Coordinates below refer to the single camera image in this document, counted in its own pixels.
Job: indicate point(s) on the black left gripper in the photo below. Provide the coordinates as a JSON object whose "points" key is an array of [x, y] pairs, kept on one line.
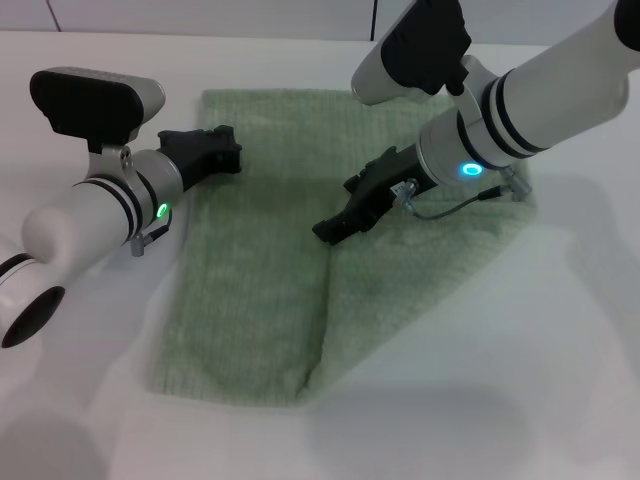
{"points": [[187, 152]]}

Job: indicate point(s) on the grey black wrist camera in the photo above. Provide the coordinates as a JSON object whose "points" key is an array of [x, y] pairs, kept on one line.
{"points": [[95, 102], [415, 50]]}

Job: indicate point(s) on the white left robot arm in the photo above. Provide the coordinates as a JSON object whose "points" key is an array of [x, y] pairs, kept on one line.
{"points": [[85, 220]]}

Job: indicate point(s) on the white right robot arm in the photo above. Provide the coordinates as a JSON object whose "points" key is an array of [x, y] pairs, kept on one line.
{"points": [[540, 95]]}

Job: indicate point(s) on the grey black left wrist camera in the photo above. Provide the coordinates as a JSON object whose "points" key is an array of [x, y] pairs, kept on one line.
{"points": [[95, 102]]}

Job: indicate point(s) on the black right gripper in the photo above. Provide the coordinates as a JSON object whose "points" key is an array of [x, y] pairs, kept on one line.
{"points": [[400, 175]]}

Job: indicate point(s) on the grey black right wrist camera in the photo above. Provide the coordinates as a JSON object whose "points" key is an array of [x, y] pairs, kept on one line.
{"points": [[415, 50]]}

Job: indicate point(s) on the green terry towel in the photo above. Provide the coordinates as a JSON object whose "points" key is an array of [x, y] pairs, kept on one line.
{"points": [[250, 300]]}

